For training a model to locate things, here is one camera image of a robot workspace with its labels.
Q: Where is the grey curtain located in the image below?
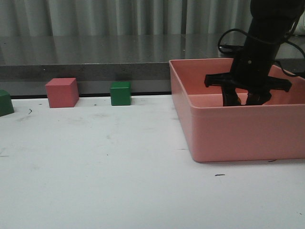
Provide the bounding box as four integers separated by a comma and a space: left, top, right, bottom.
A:
0, 0, 251, 37

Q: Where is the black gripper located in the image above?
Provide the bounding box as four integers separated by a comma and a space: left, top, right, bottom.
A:
204, 54, 292, 106

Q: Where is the green cube block centre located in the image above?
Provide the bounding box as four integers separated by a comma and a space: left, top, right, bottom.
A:
110, 82, 131, 106

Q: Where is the dark grey counter shelf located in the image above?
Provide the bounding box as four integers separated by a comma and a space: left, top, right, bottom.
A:
0, 32, 305, 97

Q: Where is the pink cube block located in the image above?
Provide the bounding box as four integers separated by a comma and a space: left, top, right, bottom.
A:
45, 78, 79, 108

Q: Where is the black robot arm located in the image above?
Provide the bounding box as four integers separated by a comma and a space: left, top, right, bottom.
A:
204, 0, 305, 106

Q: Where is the green block left edge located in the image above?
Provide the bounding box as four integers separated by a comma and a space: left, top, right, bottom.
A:
0, 90, 14, 116

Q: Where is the black cable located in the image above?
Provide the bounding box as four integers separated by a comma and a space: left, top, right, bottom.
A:
217, 19, 305, 77

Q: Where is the pink plastic bin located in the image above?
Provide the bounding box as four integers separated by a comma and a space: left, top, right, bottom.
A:
169, 58, 305, 162

